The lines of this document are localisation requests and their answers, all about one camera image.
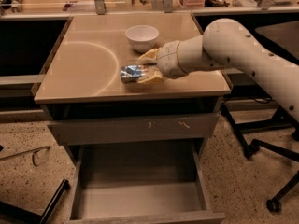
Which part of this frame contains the closed top drawer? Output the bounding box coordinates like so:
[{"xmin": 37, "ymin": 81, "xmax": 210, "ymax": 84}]
[{"xmin": 48, "ymin": 113, "xmax": 219, "ymax": 146}]

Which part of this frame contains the black office chair base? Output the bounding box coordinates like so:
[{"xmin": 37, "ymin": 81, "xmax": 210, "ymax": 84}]
[{"xmin": 221, "ymin": 103, "xmax": 299, "ymax": 213}]

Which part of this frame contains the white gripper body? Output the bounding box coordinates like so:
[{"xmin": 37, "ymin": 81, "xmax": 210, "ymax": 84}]
[{"xmin": 157, "ymin": 41, "xmax": 187, "ymax": 79}]

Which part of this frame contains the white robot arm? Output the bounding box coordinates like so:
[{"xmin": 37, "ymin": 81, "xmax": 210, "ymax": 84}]
[{"xmin": 137, "ymin": 19, "xmax": 299, "ymax": 120}]

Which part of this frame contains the grey drawer cabinet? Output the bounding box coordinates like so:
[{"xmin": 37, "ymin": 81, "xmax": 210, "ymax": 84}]
[{"xmin": 31, "ymin": 12, "xmax": 234, "ymax": 224}]

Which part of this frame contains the open middle drawer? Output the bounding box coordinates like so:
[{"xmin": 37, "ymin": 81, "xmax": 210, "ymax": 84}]
[{"xmin": 65, "ymin": 140, "xmax": 225, "ymax": 224}]

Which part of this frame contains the black metal leg left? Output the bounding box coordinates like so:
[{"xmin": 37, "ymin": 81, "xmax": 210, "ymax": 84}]
[{"xmin": 0, "ymin": 179, "xmax": 70, "ymax": 224}]

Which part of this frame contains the white ceramic bowl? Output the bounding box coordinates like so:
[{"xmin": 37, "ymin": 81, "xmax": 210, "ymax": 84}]
[{"xmin": 125, "ymin": 25, "xmax": 159, "ymax": 53}]

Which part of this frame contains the thin metal rod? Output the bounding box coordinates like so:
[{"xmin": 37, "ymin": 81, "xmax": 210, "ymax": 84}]
[{"xmin": 0, "ymin": 146, "xmax": 50, "ymax": 166}]

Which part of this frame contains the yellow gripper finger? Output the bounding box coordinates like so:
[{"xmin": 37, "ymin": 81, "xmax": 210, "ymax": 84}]
[
  {"xmin": 137, "ymin": 48, "xmax": 160, "ymax": 64},
  {"xmin": 137, "ymin": 68, "xmax": 167, "ymax": 84}
]

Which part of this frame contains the crushed redbull can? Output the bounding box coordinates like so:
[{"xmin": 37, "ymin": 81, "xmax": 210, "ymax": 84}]
[{"xmin": 120, "ymin": 63, "xmax": 156, "ymax": 84}]

